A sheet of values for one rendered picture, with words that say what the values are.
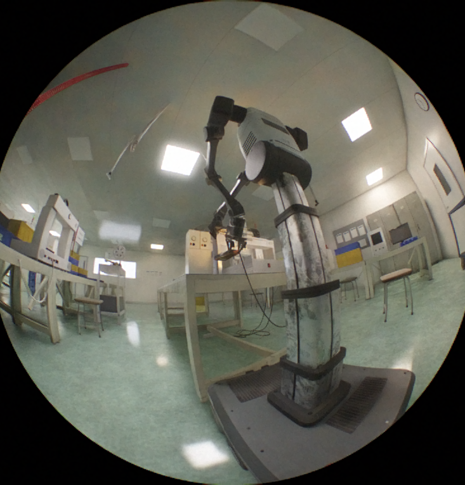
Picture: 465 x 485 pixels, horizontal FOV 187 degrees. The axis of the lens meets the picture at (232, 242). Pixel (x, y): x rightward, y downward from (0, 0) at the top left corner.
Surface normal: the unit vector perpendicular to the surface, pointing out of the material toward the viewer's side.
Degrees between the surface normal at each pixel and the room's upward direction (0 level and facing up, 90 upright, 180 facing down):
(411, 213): 90
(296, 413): 45
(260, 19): 180
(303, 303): 90
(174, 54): 180
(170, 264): 90
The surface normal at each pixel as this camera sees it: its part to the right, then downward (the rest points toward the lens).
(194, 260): 0.52, -0.32
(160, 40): 0.08, 0.94
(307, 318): -0.94, -0.04
